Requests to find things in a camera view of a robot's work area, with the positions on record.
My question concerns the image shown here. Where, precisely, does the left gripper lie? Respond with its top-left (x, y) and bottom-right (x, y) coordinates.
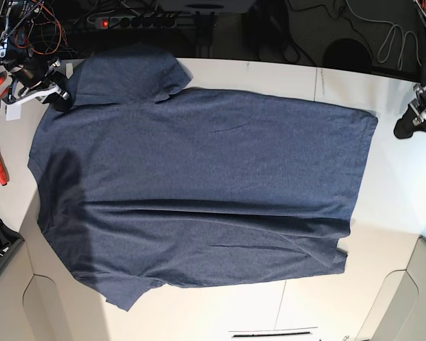
top-left (393, 83), bottom-right (426, 139)

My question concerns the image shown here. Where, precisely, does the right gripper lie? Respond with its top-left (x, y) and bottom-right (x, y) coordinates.
top-left (3, 58), bottom-right (73, 121)

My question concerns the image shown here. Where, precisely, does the blue grey t-shirt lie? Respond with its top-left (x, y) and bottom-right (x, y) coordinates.
top-left (28, 45), bottom-right (378, 310)

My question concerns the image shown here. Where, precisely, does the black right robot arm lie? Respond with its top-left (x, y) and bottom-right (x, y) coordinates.
top-left (0, 1), bottom-right (72, 114)

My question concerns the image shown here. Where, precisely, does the black power strip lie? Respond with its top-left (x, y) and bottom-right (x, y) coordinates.
top-left (89, 16), bottom-right (178, 30)

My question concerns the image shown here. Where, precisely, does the grey side panel right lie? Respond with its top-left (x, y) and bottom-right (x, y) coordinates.
top-left (355, 237), bottom-right (426, 340)

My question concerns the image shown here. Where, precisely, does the grey white cable bundle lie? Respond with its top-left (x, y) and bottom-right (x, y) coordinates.
top-left (287, 0), bottom-right (426, 74)

